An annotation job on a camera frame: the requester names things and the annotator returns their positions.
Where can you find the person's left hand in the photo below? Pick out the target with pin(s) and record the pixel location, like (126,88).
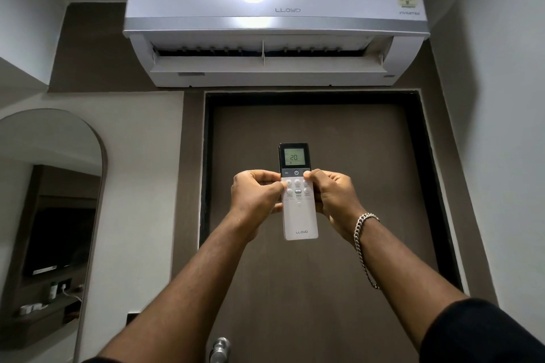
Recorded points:
(251,201)

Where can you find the person's right hand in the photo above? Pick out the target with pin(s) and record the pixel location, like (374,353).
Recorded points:
(336,205)

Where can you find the person's right thumb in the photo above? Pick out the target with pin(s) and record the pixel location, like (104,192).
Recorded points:
(313,185)

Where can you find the person's left thumb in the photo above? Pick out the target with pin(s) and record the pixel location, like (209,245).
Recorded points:
(272,191)

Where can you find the white air conditioner remote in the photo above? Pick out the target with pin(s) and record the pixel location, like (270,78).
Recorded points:
(299,218)

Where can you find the person's left forearm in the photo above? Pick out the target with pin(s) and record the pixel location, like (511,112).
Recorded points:
(183,290)

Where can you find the person's right forearm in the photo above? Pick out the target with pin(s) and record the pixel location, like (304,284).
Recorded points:
(400,273)

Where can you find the brown wooden door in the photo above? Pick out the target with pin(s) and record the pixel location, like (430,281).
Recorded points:
(315,273)

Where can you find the black sleeve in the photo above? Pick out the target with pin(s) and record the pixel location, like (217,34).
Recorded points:
(485,333)

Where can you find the black door frame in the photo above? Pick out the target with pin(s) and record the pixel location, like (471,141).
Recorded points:
(419,171)

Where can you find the white wall air conditioner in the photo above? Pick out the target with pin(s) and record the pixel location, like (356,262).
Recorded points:
(272,22)

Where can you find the arched wall mirror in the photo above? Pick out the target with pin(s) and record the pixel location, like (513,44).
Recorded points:
(47,231)

